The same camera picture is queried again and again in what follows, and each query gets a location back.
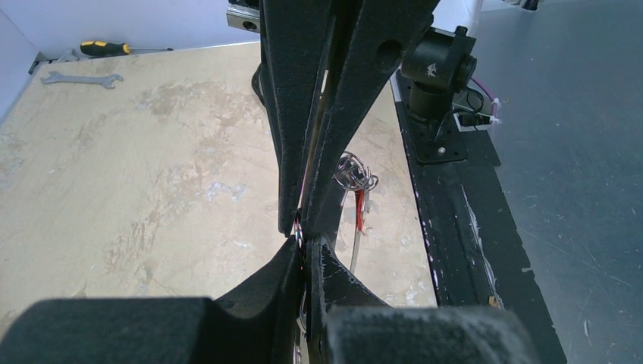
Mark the large perforated metal keyring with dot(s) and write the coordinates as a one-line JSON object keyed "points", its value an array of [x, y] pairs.
{"points": [[351, 201]]}

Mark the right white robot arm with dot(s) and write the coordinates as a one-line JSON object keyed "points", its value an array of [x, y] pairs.
{"points": [[441, 61]]}

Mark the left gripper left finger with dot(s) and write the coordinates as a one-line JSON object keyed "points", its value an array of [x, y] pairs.
{"points": [[253, 323]]}

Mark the yellow black screwdriver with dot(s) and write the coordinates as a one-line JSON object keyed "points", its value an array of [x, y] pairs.
{"points": [[108, 49]]}

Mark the silver open end wrench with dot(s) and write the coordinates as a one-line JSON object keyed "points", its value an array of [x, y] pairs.
{"points": [[105, 81]]}

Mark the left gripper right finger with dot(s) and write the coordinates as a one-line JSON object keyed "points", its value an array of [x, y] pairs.
{"points": [[347, 323]]}

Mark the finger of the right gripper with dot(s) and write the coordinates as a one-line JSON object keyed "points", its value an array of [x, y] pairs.
{"points": [[295, 38], [368, 45]]}

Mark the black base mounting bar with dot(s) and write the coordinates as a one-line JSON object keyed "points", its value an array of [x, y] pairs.
{"points": [[476, 256]]}

